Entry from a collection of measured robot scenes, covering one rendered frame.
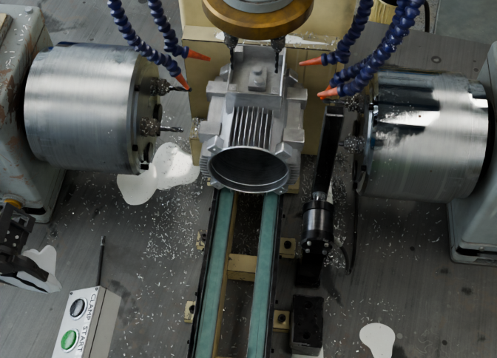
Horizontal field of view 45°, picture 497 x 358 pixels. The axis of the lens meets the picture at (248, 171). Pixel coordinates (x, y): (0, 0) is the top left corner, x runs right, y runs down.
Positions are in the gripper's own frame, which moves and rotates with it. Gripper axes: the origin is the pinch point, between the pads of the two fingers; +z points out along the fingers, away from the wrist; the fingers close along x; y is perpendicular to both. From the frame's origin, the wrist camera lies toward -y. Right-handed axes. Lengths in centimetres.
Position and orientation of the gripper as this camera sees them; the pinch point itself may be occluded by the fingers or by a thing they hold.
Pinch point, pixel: (52, 291)
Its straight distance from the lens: 95.8
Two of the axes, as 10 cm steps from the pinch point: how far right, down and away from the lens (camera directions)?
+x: -8.4, 2.2, 5.0
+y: 1.0, -8.4, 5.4
